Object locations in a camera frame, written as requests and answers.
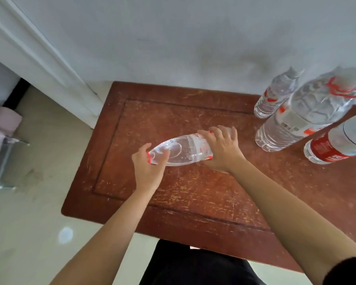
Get person's left hand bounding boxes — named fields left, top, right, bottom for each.
left=131, top=142, right=171, bottom=194

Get person's right hand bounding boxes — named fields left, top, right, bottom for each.
left=197, top=125, right=247, bottom=175

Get red-handled medium water bottle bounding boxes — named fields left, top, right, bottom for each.
left=147, top=132, right=214, bottom=167

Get small white-capped water bottle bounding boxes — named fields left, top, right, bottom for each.
left=254, top=66, right=305, bottom=119

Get large bottle red ring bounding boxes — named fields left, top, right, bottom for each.
left=255, top=66, right=356, bottom=153

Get red label red cap bottle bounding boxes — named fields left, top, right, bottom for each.
left=303, top=109, right=356, bottom=165

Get person's left forearm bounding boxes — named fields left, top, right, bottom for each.
left=49, top=188, right=156, bottom=285

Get person's right forearm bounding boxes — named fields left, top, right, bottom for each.
left=229, top=157, right=356, bottom=285

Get person's black trousers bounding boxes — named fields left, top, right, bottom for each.
left=139, top=239, right=266, bottom=285

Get person's black sleeve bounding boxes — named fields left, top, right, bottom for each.
left=323, top=257, right=356, bottom=285

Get dark red wooden table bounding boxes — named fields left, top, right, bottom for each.
left=61, top=81, right=356, bottom=274

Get pink padded metal chair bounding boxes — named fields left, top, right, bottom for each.
left=0, top=106, right=30, bottom=190

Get white door frame trim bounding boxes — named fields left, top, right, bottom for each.
left=0, top=0, right=104, bottom=129

